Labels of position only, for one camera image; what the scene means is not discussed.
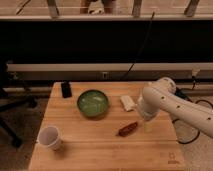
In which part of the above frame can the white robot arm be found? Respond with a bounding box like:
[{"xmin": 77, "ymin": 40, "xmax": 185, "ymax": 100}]
[{"xmin": 136, "ymin": 77, "xmax": 213, "ymax": 138}]

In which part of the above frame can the blue black device on floor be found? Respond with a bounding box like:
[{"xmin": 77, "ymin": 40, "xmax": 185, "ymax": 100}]
[{"xmin": 175, "ymin": 88, "xmax": 188, "ymax": 99}]

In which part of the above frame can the green ceramic bowl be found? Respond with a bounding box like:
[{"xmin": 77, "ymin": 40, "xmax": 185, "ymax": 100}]
[{"xmin": 77, "ymin": 90, "xmax": 109, "ymax": 118}]

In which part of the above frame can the black smartphone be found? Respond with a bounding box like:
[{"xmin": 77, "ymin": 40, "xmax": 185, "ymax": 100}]
[{"xmin": 61, "ymin": 82, "xmax": 72, "ymax": 98}]

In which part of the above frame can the white paper cup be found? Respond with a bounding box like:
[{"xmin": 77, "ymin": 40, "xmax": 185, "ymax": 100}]
[{"xmin": 37, "ymin": 126, "xmax": 62, "ymax": 150}]

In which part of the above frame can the black office chair base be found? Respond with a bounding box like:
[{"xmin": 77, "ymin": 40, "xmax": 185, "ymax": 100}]
[{"xmin": 0, "ymin": 62, "xmax": 37, "ymax": 148}]

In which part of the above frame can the black cable on floor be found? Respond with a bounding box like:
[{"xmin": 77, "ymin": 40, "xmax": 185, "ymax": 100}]
[{"xmin": 171, "ymin": 75, "xmax": 213, "ymax": 145}]

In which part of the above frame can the black cable behind table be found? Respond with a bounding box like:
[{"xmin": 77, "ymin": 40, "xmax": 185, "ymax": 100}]
[{"xmin": 121, "ymin": 11, "xmax": 156, "ymax": 81}]

